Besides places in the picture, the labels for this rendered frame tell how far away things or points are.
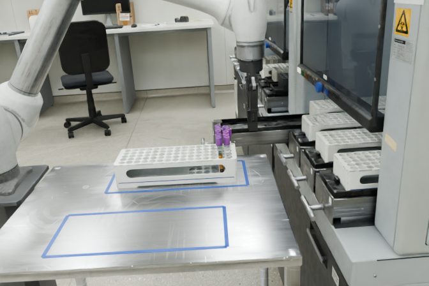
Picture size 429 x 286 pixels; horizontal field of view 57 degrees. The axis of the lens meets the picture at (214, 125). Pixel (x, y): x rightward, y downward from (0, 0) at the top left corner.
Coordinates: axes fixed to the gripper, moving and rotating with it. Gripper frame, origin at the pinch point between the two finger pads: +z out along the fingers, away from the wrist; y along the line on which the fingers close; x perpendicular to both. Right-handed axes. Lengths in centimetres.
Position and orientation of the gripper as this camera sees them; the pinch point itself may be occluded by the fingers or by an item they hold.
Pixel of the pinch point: (252, 119)
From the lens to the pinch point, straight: 133.0
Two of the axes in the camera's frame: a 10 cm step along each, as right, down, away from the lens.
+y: -0.5, -3.3, 9.4
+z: 0.5, 9.4, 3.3
